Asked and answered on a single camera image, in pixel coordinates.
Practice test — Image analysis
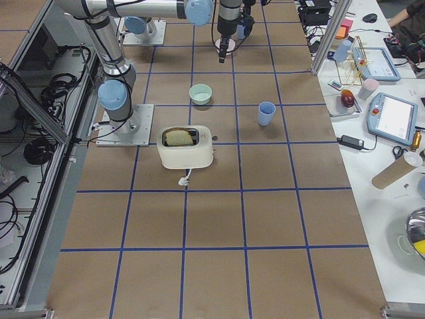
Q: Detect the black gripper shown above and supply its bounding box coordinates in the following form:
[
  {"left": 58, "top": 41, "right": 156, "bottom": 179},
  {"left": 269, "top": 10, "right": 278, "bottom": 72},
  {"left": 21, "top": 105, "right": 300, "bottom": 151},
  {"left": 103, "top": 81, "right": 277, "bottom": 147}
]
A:
[{"left": 217, "top": 32, "right": 232, "bottom": 63}]

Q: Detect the blue cup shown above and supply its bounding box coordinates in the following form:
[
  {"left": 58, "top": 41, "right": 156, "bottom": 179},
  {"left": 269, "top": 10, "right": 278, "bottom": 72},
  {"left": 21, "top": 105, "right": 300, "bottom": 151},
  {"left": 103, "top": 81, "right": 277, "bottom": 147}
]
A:
[
  {"left": 236, "top": 24, "right": 248, "bottom": 41},
  {"left": 258, "top": 101, "right": 276, "bottom": 126}
]

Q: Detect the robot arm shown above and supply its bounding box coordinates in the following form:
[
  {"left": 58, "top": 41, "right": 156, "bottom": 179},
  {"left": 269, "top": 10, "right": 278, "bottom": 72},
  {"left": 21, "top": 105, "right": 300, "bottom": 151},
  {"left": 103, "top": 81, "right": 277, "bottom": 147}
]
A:
[
  {"left": 107, "top": 1, "right": 255, "bottom": 63},
  {"left": 57, "top": 1, "right": 140, "bottom": 135}
]

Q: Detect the pink bowl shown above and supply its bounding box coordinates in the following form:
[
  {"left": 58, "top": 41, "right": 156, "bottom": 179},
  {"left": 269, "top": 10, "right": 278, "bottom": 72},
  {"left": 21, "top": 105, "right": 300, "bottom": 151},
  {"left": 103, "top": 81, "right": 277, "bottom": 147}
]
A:
[{"left": 214, "top": 38, "right": 236, "bottom": 56}]

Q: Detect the mint green bowl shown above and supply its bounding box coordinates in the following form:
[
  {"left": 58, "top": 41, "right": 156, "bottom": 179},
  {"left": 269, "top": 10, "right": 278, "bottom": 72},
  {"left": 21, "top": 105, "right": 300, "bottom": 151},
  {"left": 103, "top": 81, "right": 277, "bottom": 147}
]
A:
[{"left": 189, "top": 84, "right": 213, "bottom": 106}]

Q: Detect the toast slice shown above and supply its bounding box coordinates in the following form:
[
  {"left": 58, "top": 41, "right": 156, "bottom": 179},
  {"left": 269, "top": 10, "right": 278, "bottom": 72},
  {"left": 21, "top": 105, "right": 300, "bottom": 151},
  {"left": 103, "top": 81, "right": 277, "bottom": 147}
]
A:
[{"left": 165, "top": 130, "right": 193, "bottom": 146}]

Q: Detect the cream white toaster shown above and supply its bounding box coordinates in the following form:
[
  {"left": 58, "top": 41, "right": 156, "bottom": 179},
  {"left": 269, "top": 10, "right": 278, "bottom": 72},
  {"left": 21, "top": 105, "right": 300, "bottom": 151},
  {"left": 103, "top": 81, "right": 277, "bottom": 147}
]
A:
[{"left": 157, "top": 126, "right": 214, "bottom": 169}]

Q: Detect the remote control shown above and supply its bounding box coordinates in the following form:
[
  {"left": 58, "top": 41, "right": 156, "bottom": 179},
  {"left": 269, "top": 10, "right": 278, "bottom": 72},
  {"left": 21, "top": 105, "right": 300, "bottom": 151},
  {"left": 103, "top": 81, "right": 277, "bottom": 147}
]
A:
[{"left": 327, "top": 80, "right": 343, "bottom": 91}]

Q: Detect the metal weighing tray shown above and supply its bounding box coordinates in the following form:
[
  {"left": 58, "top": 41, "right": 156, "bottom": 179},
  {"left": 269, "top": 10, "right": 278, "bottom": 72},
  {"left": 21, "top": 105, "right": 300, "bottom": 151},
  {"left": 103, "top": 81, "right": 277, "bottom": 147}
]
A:
[{"left": 325, "top": 94, "right": 363, "bottom": 122}]

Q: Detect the red yellow mango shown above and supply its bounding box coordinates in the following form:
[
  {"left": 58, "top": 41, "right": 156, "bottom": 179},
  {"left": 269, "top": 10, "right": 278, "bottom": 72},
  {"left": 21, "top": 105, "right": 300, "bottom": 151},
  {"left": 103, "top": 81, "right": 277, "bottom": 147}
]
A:
[{"left": 340, "top": 89, "right": 355, "bottom": 108}]

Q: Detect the grey pink cup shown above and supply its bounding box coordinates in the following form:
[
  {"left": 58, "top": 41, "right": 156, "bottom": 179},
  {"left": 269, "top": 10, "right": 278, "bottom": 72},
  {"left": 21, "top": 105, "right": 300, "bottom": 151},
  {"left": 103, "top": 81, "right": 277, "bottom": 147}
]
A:
[{"left": 357, "top": 78, "right": 379, "bottom": 100}]

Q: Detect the blue teach pendant far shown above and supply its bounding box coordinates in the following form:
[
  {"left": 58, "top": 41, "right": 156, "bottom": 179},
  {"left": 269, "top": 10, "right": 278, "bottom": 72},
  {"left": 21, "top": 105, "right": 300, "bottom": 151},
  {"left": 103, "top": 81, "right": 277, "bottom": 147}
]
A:
[{"left": 351, "top": 47, "right": 401, "bottom": 82}]

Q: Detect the blue teach pendant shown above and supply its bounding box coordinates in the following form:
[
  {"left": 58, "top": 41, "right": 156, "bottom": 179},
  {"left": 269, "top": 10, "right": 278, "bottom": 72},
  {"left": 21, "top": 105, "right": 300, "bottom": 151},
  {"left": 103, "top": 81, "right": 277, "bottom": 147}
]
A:
[
  {"left": 367, "top": 92, "right": 418, "bottom": 146},
  {"left": 351, "top": 47, "right": 401, "bottom": 82}
]

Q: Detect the black power adapter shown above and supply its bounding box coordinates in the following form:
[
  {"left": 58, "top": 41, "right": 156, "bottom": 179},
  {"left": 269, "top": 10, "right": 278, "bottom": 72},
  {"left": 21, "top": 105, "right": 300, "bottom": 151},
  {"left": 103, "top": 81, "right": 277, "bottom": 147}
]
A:
[{"left": 337, "top": 135, "right": 364, "bottom": 150}]

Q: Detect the blue teach pendant near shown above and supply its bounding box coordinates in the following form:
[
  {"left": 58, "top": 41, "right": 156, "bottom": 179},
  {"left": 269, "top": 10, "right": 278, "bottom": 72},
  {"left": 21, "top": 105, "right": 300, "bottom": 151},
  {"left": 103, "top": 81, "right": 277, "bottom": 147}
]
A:
[{"left": 367, "top": 92, "right": 418, "bottom": 146}]

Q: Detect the cardboard tube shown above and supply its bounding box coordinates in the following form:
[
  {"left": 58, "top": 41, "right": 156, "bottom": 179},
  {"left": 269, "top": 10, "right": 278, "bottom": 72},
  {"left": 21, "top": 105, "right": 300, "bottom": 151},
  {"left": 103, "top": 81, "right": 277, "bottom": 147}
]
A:
[{"left": 371, "top": 152, "right": 423, "bottom": 189}]

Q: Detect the steel mixing bowl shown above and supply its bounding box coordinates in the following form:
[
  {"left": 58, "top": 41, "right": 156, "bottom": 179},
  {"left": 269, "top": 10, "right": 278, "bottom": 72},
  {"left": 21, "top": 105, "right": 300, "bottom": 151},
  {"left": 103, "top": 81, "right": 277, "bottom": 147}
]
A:
[{"left": 397, "top": 207, "right": 424, "bottom": 260}]

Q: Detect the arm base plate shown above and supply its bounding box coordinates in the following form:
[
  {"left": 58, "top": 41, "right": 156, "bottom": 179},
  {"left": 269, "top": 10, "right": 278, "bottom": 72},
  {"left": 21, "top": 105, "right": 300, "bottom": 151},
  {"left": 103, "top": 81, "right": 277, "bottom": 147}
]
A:
[
  {"left": 122, "top": 20, "right": 166, "bottom": 47},
  {"left": 95, "top": 104, "right": 154, "bottom": 147}
]

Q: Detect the gold wire rack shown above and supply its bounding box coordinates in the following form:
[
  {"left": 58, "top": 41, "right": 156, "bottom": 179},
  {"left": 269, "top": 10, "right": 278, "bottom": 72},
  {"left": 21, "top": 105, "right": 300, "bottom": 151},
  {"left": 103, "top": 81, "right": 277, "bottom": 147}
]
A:
[{"left": 336, "top": 35, "right": 368, "bottom": 86}]

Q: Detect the aluminium frame post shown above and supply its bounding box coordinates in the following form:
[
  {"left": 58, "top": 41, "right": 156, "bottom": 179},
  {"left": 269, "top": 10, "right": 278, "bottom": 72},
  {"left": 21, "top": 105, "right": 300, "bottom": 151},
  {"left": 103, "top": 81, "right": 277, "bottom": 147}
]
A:
[{"left": 311, "top": 0, "right": 352, "bottom": 75}]

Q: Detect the toaster power cord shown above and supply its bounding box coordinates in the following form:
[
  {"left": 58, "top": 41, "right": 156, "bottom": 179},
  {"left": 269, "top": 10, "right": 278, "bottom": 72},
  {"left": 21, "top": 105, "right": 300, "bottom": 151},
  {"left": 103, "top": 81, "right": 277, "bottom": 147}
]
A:
[{"left": 178, "top": 167, "right": 193, "bottom": 187}]

